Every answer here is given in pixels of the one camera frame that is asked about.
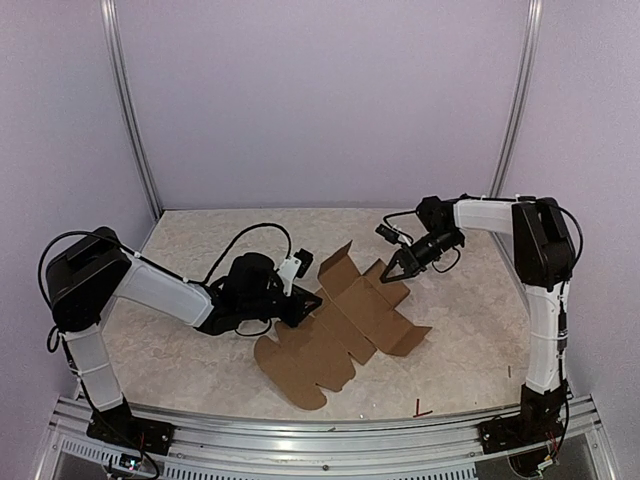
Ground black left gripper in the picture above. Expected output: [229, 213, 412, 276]
[240, 284, 322, 327]

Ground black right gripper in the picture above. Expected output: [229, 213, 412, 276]
[382, 229, 462, 282]

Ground brown cardboard box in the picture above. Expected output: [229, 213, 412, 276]
[254, 243, 431, 411]

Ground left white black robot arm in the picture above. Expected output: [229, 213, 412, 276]
[37, 226, 323, 456]

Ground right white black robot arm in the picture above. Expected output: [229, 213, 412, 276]
[376, 194, 582, 454]

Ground small red stick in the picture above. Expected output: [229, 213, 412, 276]
[413, 398, 433, 418]

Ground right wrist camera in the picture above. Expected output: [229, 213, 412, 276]
[375, 224, 414, 246]

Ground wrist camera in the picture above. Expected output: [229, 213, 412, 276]
[375, 224, 414, 246]
[276, 249, 314, 296]

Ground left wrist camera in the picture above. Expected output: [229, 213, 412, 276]
[276, 249, 314, 296]

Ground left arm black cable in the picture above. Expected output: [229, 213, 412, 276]
[202, 222, 296, 339]

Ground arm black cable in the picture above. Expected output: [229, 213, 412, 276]
[202, 222, 296, 339]
[382, 192, 521, 229]

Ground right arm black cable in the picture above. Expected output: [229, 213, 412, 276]
[382, 192, 521, 229]

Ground front aluminium frame rail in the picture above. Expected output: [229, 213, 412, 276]
[37, 394, 614, 480]

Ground right aluminium corner post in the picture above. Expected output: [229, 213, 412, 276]
[488, 0, 544, 197]

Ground aluminium corner post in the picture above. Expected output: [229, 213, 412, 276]
[488, 0, 544, 197]
[100, 0, 164, 222]

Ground left aluminium corner post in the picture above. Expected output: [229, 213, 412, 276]
[100, 0, 164, 222]

